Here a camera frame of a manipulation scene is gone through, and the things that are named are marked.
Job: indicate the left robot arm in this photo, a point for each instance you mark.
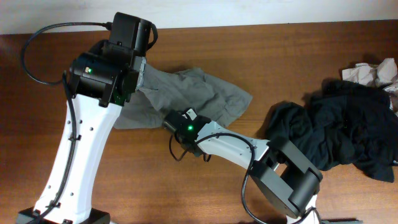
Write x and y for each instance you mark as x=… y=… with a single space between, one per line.
x=97 y=85

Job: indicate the beige crumpled cloth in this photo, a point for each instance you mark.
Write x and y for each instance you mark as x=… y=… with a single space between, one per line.
x=382 y=76

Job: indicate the black garment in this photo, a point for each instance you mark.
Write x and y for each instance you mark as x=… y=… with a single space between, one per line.
x=346 y=123

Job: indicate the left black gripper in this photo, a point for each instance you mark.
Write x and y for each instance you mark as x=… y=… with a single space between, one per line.
x=137 y=78

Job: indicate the grey shorts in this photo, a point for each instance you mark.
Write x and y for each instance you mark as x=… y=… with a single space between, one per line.
x=162 y=92

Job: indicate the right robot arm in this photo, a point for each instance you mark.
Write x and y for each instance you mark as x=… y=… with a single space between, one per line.
x=287 y=179

